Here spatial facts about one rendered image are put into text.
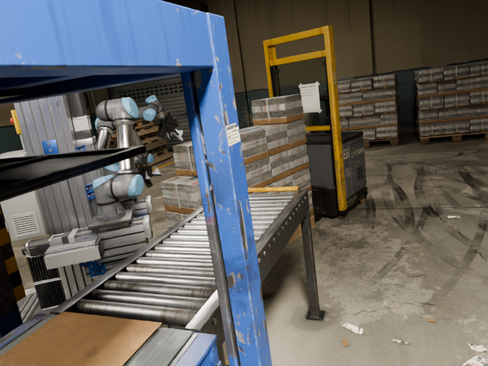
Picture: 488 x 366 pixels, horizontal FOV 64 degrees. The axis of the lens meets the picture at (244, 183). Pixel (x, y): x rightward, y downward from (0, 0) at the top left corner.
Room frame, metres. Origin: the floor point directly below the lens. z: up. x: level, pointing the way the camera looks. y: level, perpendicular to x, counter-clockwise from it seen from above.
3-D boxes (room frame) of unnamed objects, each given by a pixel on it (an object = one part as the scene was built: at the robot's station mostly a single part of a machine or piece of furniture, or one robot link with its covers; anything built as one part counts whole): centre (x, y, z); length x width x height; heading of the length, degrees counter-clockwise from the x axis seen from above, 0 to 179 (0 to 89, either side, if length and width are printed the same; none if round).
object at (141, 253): (1.75, 0.39, 0.74); 1.34 x 0.05 x 0.12; 157
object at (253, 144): (3.23, 0.00, 0.95); 0.38 x 0.29 x 0.23; 47
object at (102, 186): (2.09, 0.75, 0.98); 0.13 x 0.12 x 0.14; 80
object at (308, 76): (4.00, -0.71, 1.28); 0.57 x 0.01 x 0.65; 48
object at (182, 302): (1.17, 0.37, 0.77); 0.47 x 0.05 x 0.05; 67
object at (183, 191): (3.13, 0.09, 0.42); 1.17 x 0.39 x 0.83; 138
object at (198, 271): (1.35, 0.29, 0.77); 0.47 x 0.05 x 0.05; 67
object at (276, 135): (3.45, -0.20, 0.95); 0.38 x 0.29 x 0.23; 47
